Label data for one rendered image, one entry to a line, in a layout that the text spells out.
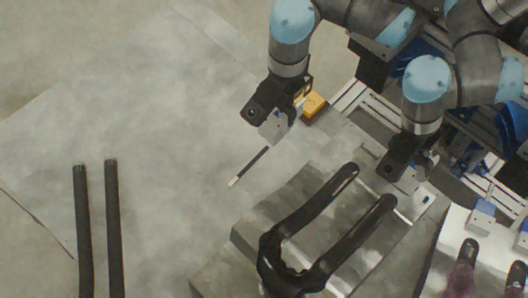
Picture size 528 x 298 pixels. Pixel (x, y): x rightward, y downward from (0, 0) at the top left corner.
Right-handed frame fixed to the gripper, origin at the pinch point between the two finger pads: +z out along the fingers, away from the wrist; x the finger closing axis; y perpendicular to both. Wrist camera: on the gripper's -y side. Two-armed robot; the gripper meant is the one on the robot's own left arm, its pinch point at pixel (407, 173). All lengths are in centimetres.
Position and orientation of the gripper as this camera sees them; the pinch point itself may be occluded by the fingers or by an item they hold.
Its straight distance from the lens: 131.9
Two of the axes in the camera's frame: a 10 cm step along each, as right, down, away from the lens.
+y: 6.8, -6.9, 2.4
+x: -7.1, -5.6, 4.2
